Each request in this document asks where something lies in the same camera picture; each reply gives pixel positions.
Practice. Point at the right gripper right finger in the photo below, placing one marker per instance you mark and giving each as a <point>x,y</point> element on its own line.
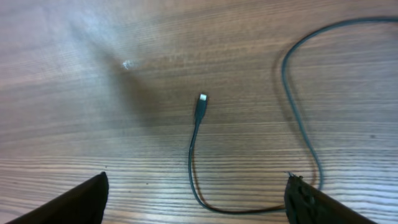
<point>305,204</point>

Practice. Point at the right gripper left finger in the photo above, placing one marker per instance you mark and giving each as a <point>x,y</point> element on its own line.
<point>84,204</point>

